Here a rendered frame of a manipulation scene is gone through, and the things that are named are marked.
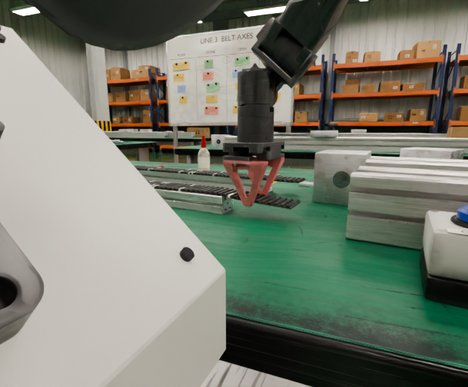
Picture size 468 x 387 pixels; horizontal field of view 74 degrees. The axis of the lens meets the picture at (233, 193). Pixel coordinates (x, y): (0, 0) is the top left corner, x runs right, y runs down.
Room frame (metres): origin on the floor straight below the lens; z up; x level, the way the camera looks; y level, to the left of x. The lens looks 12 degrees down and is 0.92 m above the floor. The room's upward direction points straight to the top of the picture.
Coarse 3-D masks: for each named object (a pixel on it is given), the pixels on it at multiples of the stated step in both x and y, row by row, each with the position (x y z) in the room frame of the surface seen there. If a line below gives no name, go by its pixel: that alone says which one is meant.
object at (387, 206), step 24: (360, 168) 0.44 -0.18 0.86; (384, 168) 0.43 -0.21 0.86; (408, 168) 0.43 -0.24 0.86; (360, 192) 0.38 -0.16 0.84; (384, 192) 0.37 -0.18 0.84; (408, 192) 0.36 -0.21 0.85; (432, 192) 0.34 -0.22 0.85; (456, 192) 0.33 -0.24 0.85; (360, 216) 0.38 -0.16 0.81; (384, 216) 0.37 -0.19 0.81; (408, 216) 0.35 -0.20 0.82; (360, 240) 0.37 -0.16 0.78; (384, 240) 0.36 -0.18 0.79; (408, 240) 0.35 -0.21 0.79
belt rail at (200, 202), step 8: (160, 192) 0.56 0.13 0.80; (168, 192) 0.55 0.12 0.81; (176, 192) 0.54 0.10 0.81; (184, 192) 0.54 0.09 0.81; (168, 200) 0.55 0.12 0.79; (176, 200) 0.55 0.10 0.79; (184, 200) 0.54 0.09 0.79; (192, 200) 0.54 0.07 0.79; (200, 200) 0.52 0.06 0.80; (208, 200) 0.51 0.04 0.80; (216, 200) 0.50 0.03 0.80; (224, 200) 0.51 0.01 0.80; (184, 208) 0.54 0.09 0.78; (192, 208) 0.53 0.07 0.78; (200, 208) 0.52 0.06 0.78; (208, 208) 0.51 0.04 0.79; (216, 208) 0.50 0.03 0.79; (224, 208) 0.51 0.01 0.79; (232, 208) 0.53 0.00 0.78
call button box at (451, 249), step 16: (432, 224) 0.26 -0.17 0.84; (448, 224) 0.25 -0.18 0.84; (464, 224) 0.25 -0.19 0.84; (432, 240) 0.24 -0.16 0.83; (448, 240) 0.23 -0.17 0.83; (464, 240) 0.23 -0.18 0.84; (432, 256) 0.24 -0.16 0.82; (448, 256) 0.23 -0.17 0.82; (464, 256) 0.23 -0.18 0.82; (432, 272) 0.23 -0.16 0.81; (448, 272) 0.23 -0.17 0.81; (464, 272) 0.22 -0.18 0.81; (432, 288) 0.23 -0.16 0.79; (448, 288) 0.23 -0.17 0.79; (464, 288) 0.22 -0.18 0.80; (464, 304) 0.22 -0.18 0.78
